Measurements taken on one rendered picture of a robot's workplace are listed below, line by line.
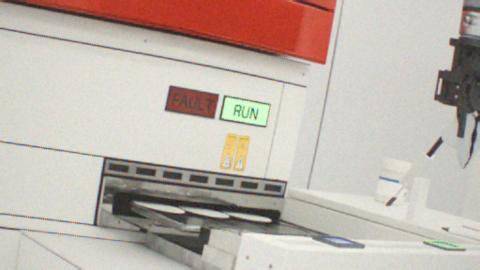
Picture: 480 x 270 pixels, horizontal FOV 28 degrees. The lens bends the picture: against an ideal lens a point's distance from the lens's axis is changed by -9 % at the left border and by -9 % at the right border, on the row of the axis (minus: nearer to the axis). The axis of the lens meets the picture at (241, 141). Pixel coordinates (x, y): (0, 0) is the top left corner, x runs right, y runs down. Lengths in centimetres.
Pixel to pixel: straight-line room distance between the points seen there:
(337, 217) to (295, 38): 36
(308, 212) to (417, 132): 266
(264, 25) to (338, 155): 240
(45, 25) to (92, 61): 13
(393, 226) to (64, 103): 66
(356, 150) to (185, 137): 250
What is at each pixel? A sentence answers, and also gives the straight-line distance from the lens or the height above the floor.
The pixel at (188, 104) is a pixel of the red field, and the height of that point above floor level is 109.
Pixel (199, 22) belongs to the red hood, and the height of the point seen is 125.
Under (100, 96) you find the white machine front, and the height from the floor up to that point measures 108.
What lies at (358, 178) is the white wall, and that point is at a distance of 443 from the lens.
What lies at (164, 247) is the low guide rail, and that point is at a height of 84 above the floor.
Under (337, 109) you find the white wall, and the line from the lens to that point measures 426.
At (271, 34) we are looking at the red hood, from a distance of 197.
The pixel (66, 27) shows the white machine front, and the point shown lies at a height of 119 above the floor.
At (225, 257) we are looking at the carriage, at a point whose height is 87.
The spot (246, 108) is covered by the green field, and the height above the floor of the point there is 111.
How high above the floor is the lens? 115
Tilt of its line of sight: 3 degrees down
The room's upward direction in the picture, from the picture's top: 11 degrees clockwise
